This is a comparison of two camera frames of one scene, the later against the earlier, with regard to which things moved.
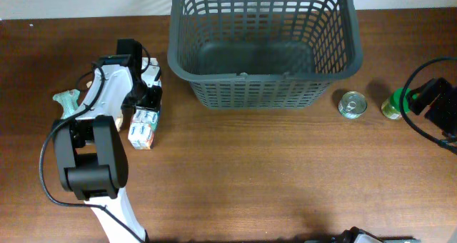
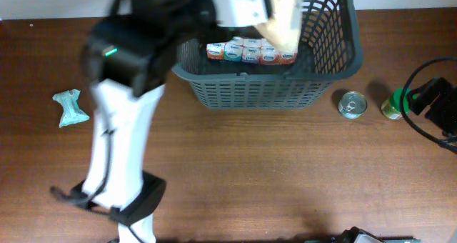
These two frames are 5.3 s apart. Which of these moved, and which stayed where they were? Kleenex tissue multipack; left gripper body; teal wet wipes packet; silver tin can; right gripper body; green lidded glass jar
Moved: left gripper body; Kleenex tissue multipack
Stayed: right gripper body; silver tin can; teal wet wipes packet; green lidded glass jar
